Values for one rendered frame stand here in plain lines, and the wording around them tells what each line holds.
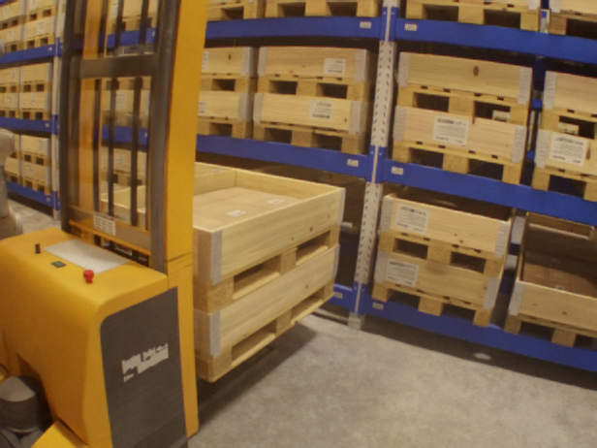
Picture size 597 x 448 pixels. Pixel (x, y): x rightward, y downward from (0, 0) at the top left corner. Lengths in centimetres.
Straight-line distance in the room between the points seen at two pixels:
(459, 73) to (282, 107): 122
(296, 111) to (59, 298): 208
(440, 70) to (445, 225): 92
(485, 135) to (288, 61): 139
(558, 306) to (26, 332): 271
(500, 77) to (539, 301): 133
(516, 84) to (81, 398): 254
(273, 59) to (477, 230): 175
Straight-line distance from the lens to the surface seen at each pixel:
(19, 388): 185
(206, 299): 178
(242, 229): 183
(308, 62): 304
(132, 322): 150
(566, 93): 267
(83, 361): 145
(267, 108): 319
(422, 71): 276
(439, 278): 283
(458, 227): 271
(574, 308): 285
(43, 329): 164
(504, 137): 265
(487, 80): 268
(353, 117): 286
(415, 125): 274
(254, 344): 223
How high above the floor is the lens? 149
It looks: 15 degrees down
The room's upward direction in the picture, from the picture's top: 5 degrees clockwise
